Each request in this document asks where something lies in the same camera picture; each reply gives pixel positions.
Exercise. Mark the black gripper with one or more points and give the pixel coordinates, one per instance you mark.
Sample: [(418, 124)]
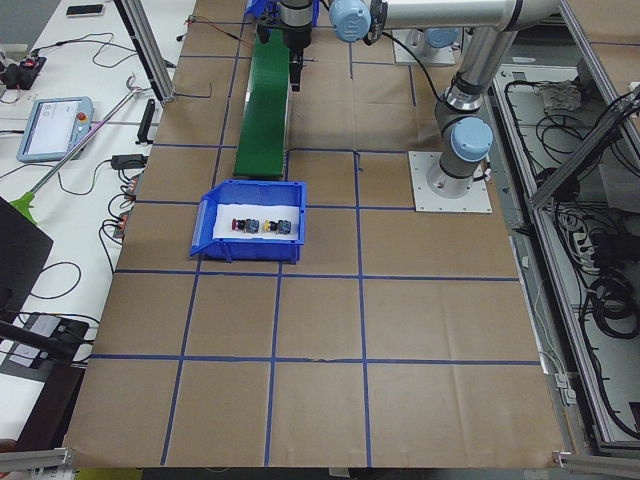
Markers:
[(297, 36)]

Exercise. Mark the yellow push button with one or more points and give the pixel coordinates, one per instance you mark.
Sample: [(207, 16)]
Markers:
[(279, 227)]

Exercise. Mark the red push button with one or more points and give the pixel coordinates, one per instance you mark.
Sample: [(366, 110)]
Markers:
[(246, 226)]

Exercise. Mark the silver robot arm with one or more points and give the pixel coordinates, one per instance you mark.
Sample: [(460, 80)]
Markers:
[(467, 140)]

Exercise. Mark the right blue storage bin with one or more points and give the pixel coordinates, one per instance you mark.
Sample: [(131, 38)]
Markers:
[(292, 13)]

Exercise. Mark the blue storage bin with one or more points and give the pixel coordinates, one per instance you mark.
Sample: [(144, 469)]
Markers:
[(269, 193), (292, 13)]

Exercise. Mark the green conveyor belt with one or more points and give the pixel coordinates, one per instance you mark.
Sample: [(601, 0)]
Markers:
[(261, 146)]

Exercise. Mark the left blue storage bin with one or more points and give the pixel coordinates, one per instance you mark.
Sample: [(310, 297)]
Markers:
[(269, 193)]

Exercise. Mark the left white foam pad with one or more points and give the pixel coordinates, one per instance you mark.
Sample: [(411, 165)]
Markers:
[(226, 212)]

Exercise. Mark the black power adapter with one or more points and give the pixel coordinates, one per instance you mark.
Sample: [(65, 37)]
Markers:
[(128, 161)]

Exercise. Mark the black smartphone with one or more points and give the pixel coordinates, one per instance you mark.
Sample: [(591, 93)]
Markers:
[(85, 10)]

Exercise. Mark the teach pendant tablet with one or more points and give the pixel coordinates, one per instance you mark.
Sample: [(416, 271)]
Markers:
[(54, 127)]

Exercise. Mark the grabber reach tool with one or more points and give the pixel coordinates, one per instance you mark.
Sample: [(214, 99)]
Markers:
[(24, 204)]

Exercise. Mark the black monitor corner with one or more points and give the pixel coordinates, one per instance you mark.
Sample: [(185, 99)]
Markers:
[(24, 252)]

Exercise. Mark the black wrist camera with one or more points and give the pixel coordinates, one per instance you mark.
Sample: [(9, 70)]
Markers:
[(266, 21)]

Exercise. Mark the aluminium frame post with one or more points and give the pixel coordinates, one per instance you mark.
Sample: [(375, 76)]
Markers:
[(140, 32)]

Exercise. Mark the black handle bar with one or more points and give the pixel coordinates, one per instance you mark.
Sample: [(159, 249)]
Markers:
[(145, 123)]

